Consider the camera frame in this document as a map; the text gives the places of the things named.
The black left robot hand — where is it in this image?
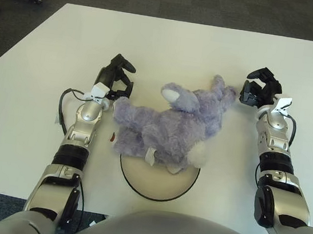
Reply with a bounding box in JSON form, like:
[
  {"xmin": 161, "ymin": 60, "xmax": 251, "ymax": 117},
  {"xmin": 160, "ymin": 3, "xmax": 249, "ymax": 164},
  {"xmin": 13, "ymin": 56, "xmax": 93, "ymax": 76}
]
[{"xmin": 92, "ymin": 51, "xmax": 138, "ymax": 105}]

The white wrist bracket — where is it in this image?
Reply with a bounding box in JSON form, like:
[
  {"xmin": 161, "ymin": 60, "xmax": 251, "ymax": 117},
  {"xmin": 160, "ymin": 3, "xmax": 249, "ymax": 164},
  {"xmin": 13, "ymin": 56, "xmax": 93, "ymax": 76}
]
[
  {"xmin": 83, "ymin": 82, "xmax": 111, "ymax": 106},
  {"xmin": 271, "ymin": 95, "xmax": 293, "ymax": 117}
]

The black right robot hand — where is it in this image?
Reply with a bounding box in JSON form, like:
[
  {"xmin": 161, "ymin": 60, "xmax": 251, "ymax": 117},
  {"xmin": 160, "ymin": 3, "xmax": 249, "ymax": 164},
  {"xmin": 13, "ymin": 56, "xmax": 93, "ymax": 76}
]
[{"xmin": 237, "ymin": 64, "xmax": 285, "ymax": 111}]

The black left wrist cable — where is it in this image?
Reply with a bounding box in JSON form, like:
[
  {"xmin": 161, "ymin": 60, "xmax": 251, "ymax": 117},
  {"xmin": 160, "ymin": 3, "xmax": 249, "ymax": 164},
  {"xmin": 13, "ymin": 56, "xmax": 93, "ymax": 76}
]
[{"xmin": 55, "ymin": 87, "xmax": 94, "ymax": 139}]

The black left elbow cable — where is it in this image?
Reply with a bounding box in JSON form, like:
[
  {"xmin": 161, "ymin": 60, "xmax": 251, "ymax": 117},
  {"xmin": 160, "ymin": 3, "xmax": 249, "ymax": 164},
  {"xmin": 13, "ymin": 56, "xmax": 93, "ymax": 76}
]
[{"xmin": 72, "ymin": 180, "xmax": 88, "ymax": 229}]

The white plate with black rim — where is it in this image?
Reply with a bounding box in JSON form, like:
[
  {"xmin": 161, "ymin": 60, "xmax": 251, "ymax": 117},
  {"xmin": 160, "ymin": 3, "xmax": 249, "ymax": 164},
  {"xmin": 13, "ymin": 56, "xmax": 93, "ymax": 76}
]
[{"xmin": 114, "ymin": 154, "xmax": 201, "ymax": 207}]

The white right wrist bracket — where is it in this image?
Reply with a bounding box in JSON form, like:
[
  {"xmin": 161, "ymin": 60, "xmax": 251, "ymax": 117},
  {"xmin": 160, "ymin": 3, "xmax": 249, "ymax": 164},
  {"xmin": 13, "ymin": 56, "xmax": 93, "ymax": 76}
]
[{"xmin": 271, "ymin": 95, "xmax": 293, "ymax": 117}]

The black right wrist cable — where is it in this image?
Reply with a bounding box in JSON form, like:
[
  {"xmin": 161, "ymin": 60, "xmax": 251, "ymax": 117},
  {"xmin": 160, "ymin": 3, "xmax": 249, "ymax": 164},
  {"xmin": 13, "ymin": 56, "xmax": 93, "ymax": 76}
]
[{"xmin": 284, "ymin": 115, "xmax": 299, "ymax": 149}]

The purple plush bunny doll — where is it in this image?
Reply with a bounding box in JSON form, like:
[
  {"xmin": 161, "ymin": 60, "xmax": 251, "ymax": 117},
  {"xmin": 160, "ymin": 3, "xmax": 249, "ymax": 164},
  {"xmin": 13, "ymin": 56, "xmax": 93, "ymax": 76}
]
[{"xmin": 105, "ymin": 61, "xmax": 240, "ymax": 181}]

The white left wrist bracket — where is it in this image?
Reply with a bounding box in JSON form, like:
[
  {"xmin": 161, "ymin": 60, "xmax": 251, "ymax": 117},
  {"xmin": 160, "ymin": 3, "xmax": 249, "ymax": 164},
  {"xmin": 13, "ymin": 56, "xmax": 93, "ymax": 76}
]
[{"xmin": 83, "ymin": 82, "xmax": 111, "ymax": 106}]

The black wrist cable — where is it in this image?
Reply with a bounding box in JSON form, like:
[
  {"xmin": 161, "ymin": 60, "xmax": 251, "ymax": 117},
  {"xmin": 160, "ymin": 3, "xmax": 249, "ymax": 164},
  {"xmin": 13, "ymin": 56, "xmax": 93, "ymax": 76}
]
[
  {"xmin": 55, "ymin": 87, "xmax": 94, "ymax": 139},
  {"xmin": 284, "ymin": 115, "xmax": 299, "ymax": 149}
]

